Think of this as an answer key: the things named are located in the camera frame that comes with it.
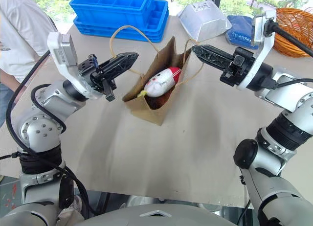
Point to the person in white shirt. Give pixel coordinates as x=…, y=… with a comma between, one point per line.
x=22, y=32

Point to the blue divided plastic crate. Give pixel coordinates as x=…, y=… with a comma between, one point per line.
x=110, y=8

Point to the person's bare forearm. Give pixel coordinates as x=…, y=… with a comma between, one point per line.
x=8, y=81

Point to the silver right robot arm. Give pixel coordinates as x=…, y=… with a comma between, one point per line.
x=276, y=194

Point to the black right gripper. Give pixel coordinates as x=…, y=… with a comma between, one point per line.
x=240, y=67

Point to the white sneaker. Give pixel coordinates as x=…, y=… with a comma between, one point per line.
x=73, y=207

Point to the blue stacked plastic crate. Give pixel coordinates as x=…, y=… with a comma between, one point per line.
x=156, y=20

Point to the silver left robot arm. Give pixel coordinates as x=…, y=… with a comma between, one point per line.
x=39, y=130

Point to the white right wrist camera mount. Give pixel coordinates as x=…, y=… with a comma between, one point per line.
x=260, y=28

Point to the silver robot torso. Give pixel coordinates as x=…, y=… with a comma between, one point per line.
x=122, y=218

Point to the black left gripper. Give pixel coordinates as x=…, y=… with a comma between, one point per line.
x=88, y=67

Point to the yellow green plush toy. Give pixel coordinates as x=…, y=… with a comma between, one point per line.
x=141, y=94

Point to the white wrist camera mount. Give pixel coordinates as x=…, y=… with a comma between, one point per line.
x=260, y=28
x=64, y=52

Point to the orange wicker basket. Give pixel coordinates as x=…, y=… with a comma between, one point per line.
x=296, y=23

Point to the silver foil pouch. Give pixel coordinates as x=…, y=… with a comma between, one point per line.
x=205, y=20

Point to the brown paper bag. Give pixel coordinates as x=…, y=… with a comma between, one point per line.
x=146, y=116

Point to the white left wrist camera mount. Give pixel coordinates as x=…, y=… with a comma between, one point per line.
x=64, y=52

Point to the white red santa plush toy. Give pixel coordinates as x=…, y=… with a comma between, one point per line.
x=161, y=81

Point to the blue plastic package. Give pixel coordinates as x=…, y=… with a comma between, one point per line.
x=240, y=30

